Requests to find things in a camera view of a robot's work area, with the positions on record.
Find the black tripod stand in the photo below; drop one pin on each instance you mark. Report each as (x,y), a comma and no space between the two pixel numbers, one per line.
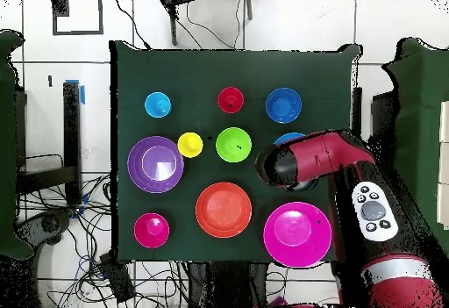
(173,20)

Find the small dark blue bowl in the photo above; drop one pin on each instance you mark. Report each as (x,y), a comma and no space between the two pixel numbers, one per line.
(283,105)

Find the large pink bowl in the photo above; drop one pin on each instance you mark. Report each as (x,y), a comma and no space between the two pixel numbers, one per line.
(298,234)

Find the yellow cup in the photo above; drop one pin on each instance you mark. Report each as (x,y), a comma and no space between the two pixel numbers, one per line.
(189,144)

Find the dark green tablecloth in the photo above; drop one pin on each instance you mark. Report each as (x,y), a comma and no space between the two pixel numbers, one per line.
(210,73)

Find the blue tape strip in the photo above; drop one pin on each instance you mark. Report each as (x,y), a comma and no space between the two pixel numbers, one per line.
(82,94)

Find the purple bowl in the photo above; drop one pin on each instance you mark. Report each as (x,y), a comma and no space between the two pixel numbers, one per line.
(155,164)

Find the light blue cup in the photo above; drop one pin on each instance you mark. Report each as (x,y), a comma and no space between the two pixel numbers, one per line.
(158,104)

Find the small purple object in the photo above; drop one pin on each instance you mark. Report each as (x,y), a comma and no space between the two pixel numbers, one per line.
(278,301)

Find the black power strip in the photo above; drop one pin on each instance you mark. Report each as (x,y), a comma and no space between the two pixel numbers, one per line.
(117,280)

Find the green bowl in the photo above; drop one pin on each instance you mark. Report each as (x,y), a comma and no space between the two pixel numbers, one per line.
(233,144)

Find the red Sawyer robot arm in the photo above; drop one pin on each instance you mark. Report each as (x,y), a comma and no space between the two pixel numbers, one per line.
(329,157)

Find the red cup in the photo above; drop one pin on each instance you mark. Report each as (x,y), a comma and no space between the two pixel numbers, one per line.
(230,100)

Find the dark square floor frame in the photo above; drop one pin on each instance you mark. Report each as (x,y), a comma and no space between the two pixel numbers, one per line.
(100,16)

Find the orange bowl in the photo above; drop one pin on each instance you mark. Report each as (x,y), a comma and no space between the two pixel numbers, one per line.
(223,209)

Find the black metal frame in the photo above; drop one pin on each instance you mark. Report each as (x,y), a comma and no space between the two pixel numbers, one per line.
(72,139)
(382,111)

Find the white boxes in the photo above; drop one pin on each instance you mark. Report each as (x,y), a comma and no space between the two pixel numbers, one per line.
(444,164)

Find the small crimson bowl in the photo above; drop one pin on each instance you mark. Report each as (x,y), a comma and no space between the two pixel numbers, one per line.
(151,230)

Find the side table with green cloth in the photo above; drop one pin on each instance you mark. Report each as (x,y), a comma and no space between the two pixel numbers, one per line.
(421,111)
(7,146)

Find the large light blue bowl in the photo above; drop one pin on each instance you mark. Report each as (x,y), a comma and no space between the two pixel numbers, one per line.
(288,137)

